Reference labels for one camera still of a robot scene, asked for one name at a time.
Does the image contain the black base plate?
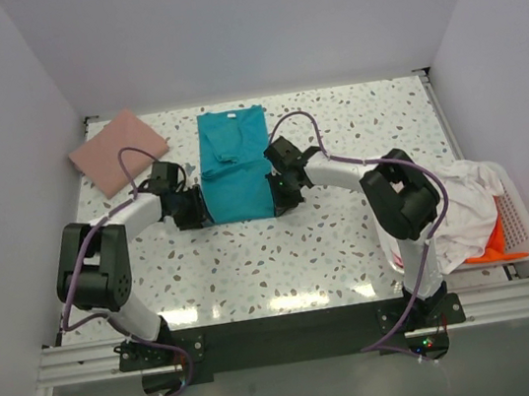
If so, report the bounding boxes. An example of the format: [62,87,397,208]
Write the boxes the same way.
[114,290,467,396]

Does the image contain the folded pink t shirt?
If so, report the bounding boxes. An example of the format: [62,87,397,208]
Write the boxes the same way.
[69,109,169,199]

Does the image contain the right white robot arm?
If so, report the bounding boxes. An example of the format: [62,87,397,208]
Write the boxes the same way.
[264,137,448,327]

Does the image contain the aluminium front rail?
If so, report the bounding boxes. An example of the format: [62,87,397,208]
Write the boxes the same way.
[36,278,529,389]

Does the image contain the orange t shirt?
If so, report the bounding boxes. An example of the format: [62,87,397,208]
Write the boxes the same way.
[464,196,507,265]

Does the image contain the white plastic basket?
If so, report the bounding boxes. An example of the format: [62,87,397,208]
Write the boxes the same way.
[370,153,529,287]

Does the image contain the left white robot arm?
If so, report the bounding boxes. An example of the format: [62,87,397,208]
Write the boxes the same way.
[56,162,210,365]

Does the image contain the teal t shirt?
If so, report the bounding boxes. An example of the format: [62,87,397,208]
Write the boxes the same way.
[197,104,275,225]

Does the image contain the white t shirt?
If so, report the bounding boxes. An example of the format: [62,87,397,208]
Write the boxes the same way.
[434,160,525,275]

